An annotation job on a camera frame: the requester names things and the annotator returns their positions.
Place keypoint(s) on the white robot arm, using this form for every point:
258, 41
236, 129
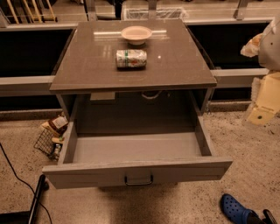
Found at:
269, 49

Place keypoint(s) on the open grey top drawer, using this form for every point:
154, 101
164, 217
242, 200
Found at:
171, 150

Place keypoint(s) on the wooden chair legs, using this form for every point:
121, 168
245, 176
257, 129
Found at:
28, 11

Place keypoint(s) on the small can in basket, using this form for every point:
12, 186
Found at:
56, 151

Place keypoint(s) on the black stand base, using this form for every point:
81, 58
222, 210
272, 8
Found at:
27, 217

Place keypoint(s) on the black metal drawer handle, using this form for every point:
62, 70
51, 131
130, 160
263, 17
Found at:
138, 181

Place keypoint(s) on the brown snack bag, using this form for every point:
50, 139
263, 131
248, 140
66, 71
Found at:
58, 125

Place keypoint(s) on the white wire mesh bin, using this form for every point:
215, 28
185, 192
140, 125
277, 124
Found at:
159, 13

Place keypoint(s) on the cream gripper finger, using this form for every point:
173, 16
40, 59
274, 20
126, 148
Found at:
265, 96
251, 49

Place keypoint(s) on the white paper bowl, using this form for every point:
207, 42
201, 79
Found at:
136, 35

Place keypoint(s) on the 7up soda can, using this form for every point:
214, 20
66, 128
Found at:
131, 58

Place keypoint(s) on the grey cabinet with top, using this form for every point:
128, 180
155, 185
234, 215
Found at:
131, 77

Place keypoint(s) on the blue croc shoe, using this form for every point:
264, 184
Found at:
236, 212

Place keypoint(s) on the black wire basket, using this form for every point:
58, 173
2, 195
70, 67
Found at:
44, 142

